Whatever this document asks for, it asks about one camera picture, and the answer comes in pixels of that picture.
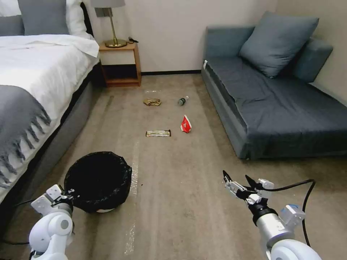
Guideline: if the brass table lamp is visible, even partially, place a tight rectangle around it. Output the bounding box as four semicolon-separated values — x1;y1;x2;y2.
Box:
90;0;128;49

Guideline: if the blue-grey sofa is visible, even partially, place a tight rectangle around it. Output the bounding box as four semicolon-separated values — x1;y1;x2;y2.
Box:
201;25;347;161

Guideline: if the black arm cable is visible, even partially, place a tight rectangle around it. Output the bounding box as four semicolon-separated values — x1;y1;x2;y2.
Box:
0;200;36;245
260;179;317;247

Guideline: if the trash bin with black liner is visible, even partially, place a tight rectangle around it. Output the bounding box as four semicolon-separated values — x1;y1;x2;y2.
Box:
64;151;133;215

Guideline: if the wooden nightstand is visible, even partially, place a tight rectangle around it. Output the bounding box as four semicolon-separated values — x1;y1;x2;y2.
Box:
98;42;142;88

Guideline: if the grey fringed throw blanket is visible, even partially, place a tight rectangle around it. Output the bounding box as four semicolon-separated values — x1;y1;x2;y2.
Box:
0;84;52;190

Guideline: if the crumpled brown wrapper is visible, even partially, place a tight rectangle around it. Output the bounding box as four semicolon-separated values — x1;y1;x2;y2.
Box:
143;97;163;107

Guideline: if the white pillow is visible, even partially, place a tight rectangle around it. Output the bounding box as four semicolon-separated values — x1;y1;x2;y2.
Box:
0;0;21;17
65;0;94;37

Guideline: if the black headboard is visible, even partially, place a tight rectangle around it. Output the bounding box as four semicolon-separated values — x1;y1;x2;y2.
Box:
81;3;96;37

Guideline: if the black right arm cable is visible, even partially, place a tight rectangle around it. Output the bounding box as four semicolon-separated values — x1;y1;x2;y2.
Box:
260;179;317;247

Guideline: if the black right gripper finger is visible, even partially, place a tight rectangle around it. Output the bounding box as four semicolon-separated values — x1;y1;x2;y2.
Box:
223;170;246;195
245;175;275;194

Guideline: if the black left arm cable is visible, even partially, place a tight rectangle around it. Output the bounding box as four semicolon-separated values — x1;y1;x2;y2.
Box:
0;200;36;245

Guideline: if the grey bed base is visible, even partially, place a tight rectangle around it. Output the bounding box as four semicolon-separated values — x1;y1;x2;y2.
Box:
0;58;106;237

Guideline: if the blue-grey bolster cushion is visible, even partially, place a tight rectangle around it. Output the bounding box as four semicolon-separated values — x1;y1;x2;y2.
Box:
291;38;334;83

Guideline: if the red paper carton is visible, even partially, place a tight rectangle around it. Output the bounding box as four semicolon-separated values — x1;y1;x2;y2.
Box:
179;114;193;134

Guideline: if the small grey pillow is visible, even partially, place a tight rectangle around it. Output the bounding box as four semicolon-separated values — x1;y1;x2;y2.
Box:
0;14;25;37

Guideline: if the white bed duvet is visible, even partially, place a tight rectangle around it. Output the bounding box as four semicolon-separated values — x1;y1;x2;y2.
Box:
0;33;100;203

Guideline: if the large grey pillow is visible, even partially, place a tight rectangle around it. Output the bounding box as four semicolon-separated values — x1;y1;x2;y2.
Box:
17;0;70;36

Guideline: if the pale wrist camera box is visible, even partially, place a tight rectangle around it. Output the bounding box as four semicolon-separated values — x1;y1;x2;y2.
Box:
245;193;263;205
45;185;65;203

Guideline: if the chocolate bar wrapper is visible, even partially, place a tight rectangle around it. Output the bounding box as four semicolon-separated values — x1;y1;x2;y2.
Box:
145;129;172;138

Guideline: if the blue-grey square cushion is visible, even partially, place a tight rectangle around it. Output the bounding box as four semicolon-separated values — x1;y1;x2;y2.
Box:
239;10;320;79

